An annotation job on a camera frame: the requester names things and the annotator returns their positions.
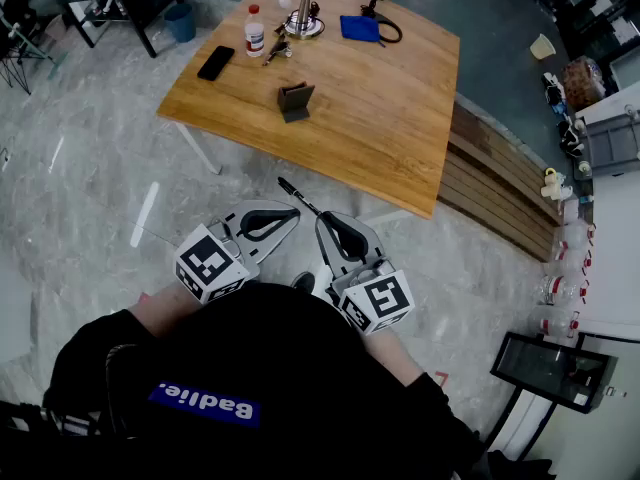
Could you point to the stack of wooden planks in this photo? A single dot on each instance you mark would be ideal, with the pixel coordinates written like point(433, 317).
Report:
point(495, 188)

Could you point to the small black box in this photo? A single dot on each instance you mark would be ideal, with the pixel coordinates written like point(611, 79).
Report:
point(296, 100)

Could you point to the person's black shoe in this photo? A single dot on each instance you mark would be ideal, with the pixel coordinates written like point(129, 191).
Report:
point(303, 281)

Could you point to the white and yellow toy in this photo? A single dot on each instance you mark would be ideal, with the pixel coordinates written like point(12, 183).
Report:
point(554, 185)

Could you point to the silver desk lamp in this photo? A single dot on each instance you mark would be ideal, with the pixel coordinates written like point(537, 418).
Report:
point(302, 18)

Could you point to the beige cup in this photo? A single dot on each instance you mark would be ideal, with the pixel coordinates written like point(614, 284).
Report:
point(542, 47)

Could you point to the white table leg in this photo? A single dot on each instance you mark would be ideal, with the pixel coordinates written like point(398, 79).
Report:
point(200, 148)

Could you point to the brown snack bag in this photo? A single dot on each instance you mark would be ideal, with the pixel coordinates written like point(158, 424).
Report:
point(581, 83)

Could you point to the grey plastic crate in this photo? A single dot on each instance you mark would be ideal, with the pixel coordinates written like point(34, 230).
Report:
point(612, 145)

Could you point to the blue waste bin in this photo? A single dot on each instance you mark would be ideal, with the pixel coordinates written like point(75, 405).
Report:
point(180, 22)

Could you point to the black smartphone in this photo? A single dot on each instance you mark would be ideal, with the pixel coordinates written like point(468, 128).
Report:
point(216, 62)

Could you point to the black desk lamp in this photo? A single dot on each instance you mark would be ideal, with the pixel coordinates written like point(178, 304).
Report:
point(387, 15)

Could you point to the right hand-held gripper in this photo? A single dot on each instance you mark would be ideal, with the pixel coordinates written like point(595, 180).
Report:
point(382, 298)

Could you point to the person's black shirt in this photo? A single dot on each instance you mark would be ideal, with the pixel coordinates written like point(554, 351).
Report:
point(280, 368)

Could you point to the row of clear plastic bottles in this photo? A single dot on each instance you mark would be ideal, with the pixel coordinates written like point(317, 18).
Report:
point(565, 278)

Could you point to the black white small device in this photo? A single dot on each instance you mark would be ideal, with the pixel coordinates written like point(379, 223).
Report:
point(554, 93)
point(571, 138)

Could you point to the black glass cabinet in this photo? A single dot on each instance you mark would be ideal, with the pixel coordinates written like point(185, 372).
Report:
point(550, 370)

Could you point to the person's left forearm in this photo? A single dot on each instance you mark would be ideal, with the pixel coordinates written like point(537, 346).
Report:
point(160, 313)

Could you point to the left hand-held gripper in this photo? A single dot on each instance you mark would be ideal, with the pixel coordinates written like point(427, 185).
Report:
point(212, 263)

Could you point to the clear bottle with red cap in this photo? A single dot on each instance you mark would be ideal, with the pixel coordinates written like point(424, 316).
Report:
point(254, 35)

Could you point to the blue cloth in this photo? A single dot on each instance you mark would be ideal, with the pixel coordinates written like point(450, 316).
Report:
point(359, 28)

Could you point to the person's right forearm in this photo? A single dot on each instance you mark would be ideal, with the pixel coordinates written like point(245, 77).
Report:
point(390, 358)

